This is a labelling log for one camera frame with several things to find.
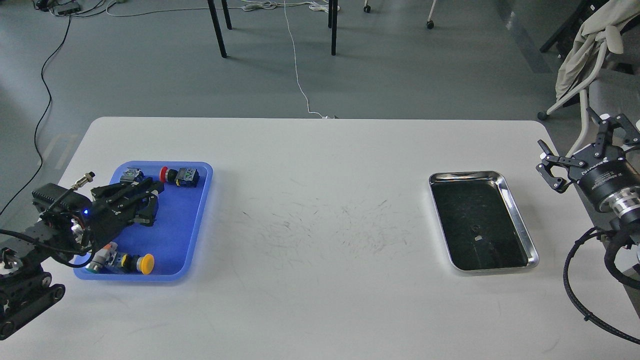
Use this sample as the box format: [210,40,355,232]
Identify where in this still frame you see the black floor cable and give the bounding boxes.
[0,0,118,217]

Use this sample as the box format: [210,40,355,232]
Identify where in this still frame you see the small grey contact block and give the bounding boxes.
[119,167,146,183]

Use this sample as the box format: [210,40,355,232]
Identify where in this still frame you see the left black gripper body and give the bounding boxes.
[82,198,138,249]

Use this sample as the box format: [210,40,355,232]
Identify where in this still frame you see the red emergency stop button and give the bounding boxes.
[158,166,201,188]

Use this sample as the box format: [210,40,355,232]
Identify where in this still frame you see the stainless steel tray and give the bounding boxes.
[429,170,540,276]

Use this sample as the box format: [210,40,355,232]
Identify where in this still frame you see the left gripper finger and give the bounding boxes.
[90,180,165,206]
[113,193,159,227]

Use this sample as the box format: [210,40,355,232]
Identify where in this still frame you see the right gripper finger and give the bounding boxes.
[535,139,576,194]
[590,113,640,161]

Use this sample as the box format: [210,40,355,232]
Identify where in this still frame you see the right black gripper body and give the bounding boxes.
[570,154,640,214]

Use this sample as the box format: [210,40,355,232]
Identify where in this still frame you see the black table legs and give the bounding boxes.
[207,0,339,59]

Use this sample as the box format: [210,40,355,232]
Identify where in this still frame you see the blue plastic tray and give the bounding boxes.
[73,161,214,283]

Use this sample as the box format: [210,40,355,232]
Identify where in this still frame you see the grey switch orange top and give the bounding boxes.
[85,241,118,274]

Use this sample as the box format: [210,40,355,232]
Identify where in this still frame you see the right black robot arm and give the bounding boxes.
[536,107,640,344]

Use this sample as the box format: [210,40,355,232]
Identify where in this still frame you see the chair with beige jacket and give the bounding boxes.
[538,0,640,150]

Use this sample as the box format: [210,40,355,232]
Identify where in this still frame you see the white floor cable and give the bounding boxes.
[105,0,341,120]

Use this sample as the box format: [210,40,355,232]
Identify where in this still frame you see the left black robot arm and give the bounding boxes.
[0,168,164,340]

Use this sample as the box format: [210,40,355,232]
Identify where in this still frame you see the yellow push button switch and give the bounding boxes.
[116,253,155,275]

